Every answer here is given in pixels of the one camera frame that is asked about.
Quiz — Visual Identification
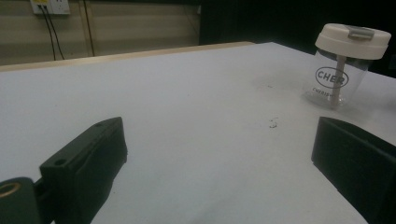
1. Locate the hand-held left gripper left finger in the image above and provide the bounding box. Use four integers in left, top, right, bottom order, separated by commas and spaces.
39, 117, 128, 224

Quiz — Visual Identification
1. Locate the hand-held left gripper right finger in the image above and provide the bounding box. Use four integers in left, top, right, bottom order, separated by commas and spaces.
311, 116, 396, 224

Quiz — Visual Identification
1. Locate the clear cup with cream lid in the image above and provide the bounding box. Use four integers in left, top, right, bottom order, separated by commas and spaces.
301, 22, 392, 109

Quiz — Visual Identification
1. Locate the white table mat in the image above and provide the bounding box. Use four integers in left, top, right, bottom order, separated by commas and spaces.
0, 41, 396, 224

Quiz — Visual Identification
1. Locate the black power cable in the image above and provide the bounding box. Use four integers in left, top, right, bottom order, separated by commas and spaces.
38, 5, 57, 62
45, 5, 65, 61

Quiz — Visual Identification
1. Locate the thin black wall cable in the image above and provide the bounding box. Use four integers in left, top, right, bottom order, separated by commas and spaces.
82, 0, 95, 58

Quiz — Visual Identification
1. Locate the white wall power socket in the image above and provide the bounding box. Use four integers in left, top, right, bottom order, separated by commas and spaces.
30, 0, 71, 16

